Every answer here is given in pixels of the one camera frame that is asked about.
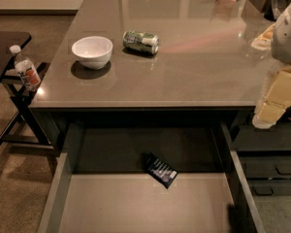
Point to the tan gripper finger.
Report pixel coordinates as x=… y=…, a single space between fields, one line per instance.
x=275 y=98

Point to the dark blue rxbar wrapper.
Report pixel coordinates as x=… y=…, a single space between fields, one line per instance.
x=159 y=170

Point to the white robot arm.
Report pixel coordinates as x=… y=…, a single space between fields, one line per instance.
x=281 y=40

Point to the grey open top drawer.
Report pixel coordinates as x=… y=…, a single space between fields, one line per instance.
x=100 y=184

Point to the glass jar with snacks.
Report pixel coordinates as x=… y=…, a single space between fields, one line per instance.
x=263 y=41

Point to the dark lower drawers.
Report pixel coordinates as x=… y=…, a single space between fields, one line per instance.
x=265 y=154

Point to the green soda can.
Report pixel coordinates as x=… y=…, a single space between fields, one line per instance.
x=141 y=41

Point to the white bowl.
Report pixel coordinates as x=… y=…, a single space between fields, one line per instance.
x=93 y=52

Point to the black side table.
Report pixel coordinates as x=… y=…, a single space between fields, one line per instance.
x=23 y=130

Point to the clear water bottle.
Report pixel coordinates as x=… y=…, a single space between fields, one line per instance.
x=25 y=68

